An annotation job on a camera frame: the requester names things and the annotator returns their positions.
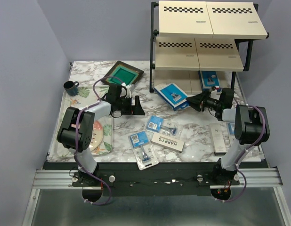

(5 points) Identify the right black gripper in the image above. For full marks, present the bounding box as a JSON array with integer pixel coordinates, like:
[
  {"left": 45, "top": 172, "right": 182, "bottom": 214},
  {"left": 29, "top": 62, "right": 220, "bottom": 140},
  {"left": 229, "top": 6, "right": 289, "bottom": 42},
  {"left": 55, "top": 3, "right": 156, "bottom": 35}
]
[{"left": 186, "top": 89, "right": 221, "bottom": 112}]

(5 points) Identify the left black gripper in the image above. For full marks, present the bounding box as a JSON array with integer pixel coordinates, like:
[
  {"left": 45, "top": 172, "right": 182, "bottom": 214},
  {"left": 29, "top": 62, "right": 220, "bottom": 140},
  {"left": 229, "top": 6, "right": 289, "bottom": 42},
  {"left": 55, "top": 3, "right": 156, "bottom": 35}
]
[{"left": 116, "top": 96, "right": 146, "bottom": 115}]

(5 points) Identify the blister razor pack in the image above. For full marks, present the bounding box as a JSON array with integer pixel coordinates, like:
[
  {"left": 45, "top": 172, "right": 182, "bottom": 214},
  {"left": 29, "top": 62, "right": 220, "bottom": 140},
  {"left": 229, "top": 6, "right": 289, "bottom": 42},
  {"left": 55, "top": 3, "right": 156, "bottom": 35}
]
[
  {"left": 145, "top": 115, "right": 183, "bottom": 139},
  {"left": 226, "top": 122, "right": 234, "bottom": 136},
  {"left": 129, "top": 131, "right": 159, "bottom": 170}
]

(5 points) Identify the blue Harry's razor box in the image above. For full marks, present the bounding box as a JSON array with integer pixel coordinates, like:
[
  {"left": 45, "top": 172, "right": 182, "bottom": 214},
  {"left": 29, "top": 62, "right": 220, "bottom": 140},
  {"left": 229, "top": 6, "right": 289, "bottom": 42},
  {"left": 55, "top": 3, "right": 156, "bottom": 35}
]
[
  {"left": 154, "top": 83, "right": 189, "bottom": 111},
  {"left": 198, "top": 71, "right": 220, "bottom": 91}
]

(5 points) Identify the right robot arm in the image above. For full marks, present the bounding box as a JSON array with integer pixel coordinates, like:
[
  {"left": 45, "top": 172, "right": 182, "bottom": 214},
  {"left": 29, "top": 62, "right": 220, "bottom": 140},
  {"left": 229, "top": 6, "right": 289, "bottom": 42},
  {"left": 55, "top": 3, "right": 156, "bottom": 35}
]
[{"left": 186, "top": 88, "right": 270, "bottom": 185}]

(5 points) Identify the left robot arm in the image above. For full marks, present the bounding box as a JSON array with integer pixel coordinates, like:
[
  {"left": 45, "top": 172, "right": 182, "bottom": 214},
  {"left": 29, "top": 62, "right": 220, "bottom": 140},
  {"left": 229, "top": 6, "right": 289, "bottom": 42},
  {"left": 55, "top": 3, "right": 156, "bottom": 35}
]
[{"left": 57, "top": 84, "right": 145, "bottom": 186}]

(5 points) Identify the bottom left beige shelf board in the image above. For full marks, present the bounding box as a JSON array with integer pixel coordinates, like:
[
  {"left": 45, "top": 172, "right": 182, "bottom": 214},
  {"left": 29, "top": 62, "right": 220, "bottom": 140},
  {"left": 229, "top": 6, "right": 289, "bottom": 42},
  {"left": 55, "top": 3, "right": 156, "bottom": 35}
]
[{"left": 154, "top": 70, "right": 192, "bottom": 94}]

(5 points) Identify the middle right beige shelf board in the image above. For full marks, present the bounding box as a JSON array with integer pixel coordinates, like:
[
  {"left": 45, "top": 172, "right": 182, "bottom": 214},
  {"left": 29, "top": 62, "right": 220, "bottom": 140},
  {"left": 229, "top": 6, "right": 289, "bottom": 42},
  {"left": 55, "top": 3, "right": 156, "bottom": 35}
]
[{"left": 195, "top": 38, "right": 244, "bottom": 72}]

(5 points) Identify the middle left beige shelf board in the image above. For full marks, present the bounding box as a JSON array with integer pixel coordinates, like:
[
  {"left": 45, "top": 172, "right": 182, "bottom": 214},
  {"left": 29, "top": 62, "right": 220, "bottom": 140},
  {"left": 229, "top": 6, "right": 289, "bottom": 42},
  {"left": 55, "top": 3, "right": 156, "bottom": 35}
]
[{"left": 155, "top": 36, "right": 200, "bottom": 71}]

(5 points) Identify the tall white slim box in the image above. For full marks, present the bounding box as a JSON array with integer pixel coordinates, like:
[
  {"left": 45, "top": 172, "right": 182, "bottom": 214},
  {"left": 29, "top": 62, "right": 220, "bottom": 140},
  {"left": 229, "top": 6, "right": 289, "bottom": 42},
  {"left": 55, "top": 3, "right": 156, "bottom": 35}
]
[{"left": 209, "top": 123, "right": 226, "bottom": 155}]

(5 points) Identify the square green ceramic plate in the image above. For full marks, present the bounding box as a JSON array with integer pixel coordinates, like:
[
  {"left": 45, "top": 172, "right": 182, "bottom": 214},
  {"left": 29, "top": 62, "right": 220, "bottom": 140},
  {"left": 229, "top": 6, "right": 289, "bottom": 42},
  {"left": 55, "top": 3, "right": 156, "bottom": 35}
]
[{"left": 102, "top": 61, "right": 144, "bottom": 85}]

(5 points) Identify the white Harry's box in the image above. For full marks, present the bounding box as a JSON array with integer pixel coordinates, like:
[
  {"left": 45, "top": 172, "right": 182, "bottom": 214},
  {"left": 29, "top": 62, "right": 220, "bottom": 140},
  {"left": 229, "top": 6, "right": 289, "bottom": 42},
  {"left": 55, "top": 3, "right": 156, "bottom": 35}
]
[{"left": 151, "top": 132, "right": 185, "bottom": 153}]

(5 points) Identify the pink cream round plate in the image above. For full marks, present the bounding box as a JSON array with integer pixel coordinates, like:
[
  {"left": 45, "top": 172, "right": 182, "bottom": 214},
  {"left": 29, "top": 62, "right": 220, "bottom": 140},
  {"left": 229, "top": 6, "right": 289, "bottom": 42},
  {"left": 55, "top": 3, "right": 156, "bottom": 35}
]
[{"left": 89, "top": 121, "right": 104, "bottom": 155}]

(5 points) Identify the floral leaf serving tray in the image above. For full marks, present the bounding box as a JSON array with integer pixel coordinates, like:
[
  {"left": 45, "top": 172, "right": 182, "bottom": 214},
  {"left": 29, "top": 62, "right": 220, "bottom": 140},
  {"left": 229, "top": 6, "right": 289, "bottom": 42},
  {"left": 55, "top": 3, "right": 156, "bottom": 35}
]
[{"left": 50, "top": 86, "right": 113, "bottom": 159}]

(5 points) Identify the dark blue mug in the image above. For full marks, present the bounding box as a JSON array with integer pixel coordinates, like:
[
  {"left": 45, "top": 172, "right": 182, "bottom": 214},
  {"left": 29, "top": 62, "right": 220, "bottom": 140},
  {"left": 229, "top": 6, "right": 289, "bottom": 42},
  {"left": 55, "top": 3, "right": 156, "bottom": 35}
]
[{"left": 63, "top": 81, "right": 79, "bottom": 97}]

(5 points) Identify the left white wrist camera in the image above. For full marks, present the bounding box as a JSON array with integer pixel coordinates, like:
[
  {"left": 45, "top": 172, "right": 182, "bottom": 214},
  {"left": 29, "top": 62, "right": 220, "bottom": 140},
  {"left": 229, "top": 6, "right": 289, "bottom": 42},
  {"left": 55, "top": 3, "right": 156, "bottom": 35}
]
[{"left": 120, "top": 82, "right": 135, "bottom": 98}]

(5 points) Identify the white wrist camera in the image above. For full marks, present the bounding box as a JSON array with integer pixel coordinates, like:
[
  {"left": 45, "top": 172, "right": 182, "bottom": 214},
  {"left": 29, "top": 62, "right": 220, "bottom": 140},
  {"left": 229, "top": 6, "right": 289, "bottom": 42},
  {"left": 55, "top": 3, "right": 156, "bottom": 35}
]
[
  {"left": 120, "top": 82, "right": 135, "bottom": 98},
  {"left": 209, "top": 86, "right": 222, "bottom": 96}
]

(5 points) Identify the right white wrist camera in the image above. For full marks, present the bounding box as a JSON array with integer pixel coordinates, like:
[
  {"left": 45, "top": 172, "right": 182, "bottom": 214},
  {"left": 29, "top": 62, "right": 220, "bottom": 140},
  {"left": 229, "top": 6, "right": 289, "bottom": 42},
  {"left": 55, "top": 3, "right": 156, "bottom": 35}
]
[{"left": 209, "top": 86, "right": 222, "bottom": 96}]

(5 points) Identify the aluminium rail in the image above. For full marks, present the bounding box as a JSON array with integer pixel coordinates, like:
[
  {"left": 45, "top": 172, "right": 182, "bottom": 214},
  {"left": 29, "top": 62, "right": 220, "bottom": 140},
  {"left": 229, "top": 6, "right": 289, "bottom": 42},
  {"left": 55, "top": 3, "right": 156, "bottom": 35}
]
[{"left": 32, "top": 168, "right": 283, "bottom": 190}]

